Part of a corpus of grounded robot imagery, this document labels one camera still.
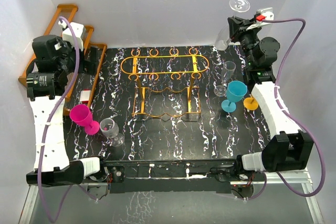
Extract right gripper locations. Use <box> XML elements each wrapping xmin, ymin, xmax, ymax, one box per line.
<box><xmin>229</xmin><ymin>16</ymin><xmax>263</xmax><ymax>68</ymax></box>

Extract clear large wine glass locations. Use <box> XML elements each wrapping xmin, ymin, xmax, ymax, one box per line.
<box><xmin>214</xmin><ymin>0</ymin><xmax>250</xmax><ymax>51</ymax></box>

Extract red white small box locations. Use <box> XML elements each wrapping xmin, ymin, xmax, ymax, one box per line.
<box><xmin>79</xmin><ymin>90</ymin><xmax>91</xmax><ymax>104</ymax></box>

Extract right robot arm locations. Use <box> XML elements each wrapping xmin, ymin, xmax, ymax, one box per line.
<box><xmin>227</xmin><ymin>14</ymin><xmax>313</xmax><ymax>180</ymax></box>

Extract orange wooden stepped shelf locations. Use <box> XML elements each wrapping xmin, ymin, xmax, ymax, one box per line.
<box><xmin>18</xmin><ymin>4</ymin><xmax>108</xmax><ymax>117</ymax></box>

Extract gold metal wine glass rack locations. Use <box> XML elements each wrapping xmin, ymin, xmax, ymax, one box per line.
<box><xmin>120</xmin><ymin>48</ymin><xmax>209</xmax><ymax>119</ymax></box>

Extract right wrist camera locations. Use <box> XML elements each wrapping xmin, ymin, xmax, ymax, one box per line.
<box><xmin>246</xmin><ymin>7</ymin><xmax>275</xmax><ymax>30</ymax></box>

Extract clear champagne flute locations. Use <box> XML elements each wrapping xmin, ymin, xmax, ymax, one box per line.
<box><xmin>214</xmin><ymin>61</ymin><xmax>236</xmax><ymax>97</ymax></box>

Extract aluminium base frame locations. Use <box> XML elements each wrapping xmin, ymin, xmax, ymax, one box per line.
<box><xmin>20</xmin><ymin>174</ymin><xmax>324</xmax><ymax>223</ymax></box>

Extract teal plastic wine glass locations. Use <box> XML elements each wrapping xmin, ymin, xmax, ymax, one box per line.
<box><xmin>221</xmin><ymin>81</ymin><xmax>248</xmax><ymax>113</ymax></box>

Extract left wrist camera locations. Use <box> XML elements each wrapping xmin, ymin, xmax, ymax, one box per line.
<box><xmin>58</xmin><ymin>16</ymin><xmax>87</xmax><ymax>51</ymax></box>

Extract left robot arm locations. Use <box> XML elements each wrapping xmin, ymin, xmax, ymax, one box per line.
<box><xmin>26</xmin><ymin>35</ymin><xmax>109</xmax><ymax>187</ymax></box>

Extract clear short wine glass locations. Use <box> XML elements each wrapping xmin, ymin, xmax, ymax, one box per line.
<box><xmin>100</xmin><ymin>118</ymin><xmax>124</xmax><ymax>147</ymax></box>

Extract pink plastic wine glass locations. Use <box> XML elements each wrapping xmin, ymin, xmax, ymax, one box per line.
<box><xmin>69</xmin><ymin>104</ymin><xmax>100</xmax><ymax>135</ymax></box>

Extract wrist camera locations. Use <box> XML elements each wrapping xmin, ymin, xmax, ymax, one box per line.
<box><xmin>246</xmin><ymin>7</ymin><xmax>275</xmax><ymax>30</ymax></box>
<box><xmin>58</xmin><ymin>16</ymin><xmax>87</xmax><ymax>51</ymax></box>

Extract orange plastic wine glass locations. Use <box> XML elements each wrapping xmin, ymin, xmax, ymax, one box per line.
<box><xmin>243</xmin><ymin>97</ymin><xmax>259</xmax><ymax>111</ymax></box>

